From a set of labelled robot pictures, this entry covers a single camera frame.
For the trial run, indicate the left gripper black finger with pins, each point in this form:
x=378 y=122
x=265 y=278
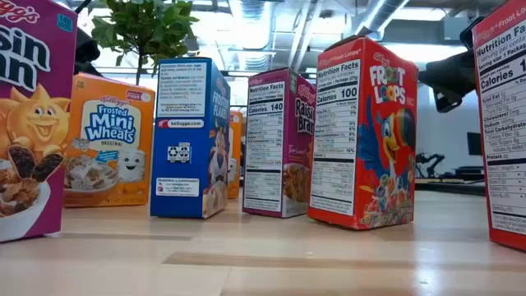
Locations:
x=84 y=70
x=86 y=45

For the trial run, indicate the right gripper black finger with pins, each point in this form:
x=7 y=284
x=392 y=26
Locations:
x=452 y=72
x=456 y=96

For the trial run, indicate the red Froot Loops cereal box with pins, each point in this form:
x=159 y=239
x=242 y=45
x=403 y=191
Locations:
x=505 y=123
x=361 y=144

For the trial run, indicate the orange Frosted Mini-Wheats cereal box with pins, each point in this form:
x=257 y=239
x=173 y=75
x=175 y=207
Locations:
x=235 y=156
x=111 y=123

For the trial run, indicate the purple Raisin Bran cereal box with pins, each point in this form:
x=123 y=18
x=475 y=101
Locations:
x=37 y=123
x=267 y=144

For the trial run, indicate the blue Frosted Flakes cereal box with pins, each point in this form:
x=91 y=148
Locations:
x=181 y=135

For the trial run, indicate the black tabletop robot arm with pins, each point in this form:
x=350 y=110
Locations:
x=425 y=160

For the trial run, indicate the black computer monitor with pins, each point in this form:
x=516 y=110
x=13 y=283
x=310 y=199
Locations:
x=474 y=144

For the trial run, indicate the green leafy small tree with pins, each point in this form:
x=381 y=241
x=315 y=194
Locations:
x=144 y=24

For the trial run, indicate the black office desk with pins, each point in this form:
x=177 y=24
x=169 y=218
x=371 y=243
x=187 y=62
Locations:
x=468 y=168

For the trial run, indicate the grey rectangular ceiling duct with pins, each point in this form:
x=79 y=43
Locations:
x=423 y=30

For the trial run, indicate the silver round ceiling duct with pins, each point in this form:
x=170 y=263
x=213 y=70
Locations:
x=382 y=16

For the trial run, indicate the black aluminium table frame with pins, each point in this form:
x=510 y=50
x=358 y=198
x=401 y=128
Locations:
x=452 y=188

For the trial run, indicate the silver ribbed ventilation duct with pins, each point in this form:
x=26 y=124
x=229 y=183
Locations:
x=255 y=24

